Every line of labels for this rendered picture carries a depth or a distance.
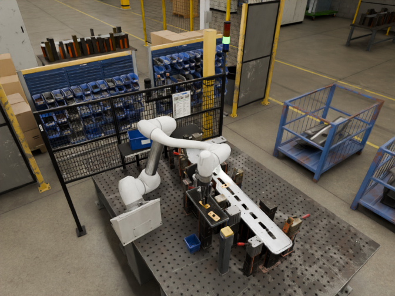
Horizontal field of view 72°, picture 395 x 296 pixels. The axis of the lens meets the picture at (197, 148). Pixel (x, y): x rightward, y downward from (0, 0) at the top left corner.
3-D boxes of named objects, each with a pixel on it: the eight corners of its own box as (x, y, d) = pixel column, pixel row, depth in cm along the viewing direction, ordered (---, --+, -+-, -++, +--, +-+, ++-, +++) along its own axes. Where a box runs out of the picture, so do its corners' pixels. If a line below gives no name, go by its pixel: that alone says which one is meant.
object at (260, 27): (233, 117, 533) (244, 3, 417) (228, 115, 543) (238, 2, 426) (269, 104, 584) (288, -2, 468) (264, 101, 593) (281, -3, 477)
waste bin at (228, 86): (250, 103, 586) (254, 70, 544) (232, 110, 562) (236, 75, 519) (234, 95, 619) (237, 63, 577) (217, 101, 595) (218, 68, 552)
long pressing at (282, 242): (297, 242, 188) (298, 241, 187) (273, 257, 179) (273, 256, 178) (198, 144, 286) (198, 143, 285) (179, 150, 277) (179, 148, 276)
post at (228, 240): (230, 272, 201) (234, 234, 176) (221, 276, 198) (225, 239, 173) (224, 263, 207) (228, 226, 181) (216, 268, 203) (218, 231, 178)
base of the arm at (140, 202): (132, 211, 214) (129, 204, 214) (123, 213, 231) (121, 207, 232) (151, 201, 224) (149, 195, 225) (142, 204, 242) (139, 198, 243)
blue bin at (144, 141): (161, 144, 277) (160, 134, 270) (131, 150, 269) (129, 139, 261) (157, 136, 290) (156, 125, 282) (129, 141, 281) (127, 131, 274)
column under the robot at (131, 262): (140, 286, 263) (131, 244, 224) (127, 262, 283) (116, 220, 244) (167, 268, 277) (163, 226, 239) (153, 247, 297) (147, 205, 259)
